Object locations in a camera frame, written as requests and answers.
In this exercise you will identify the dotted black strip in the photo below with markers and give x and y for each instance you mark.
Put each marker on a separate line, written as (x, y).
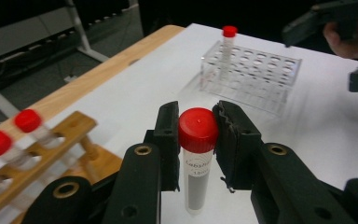
(59, 39)

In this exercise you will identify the white metal stand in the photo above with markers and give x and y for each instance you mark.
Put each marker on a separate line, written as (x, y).
(80, 34)

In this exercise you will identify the wooden test tube rack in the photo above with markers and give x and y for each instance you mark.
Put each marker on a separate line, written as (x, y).
(74, 124)

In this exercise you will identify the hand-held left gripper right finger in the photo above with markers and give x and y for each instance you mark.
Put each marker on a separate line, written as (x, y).
(236, 149)

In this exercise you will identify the white table sheet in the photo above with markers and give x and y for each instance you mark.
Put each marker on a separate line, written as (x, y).
(307, 130)

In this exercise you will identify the white plug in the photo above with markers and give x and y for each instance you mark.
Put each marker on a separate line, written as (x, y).
(70, 78)

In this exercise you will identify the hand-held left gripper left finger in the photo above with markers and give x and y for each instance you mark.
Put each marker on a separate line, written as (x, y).
(169, 140)

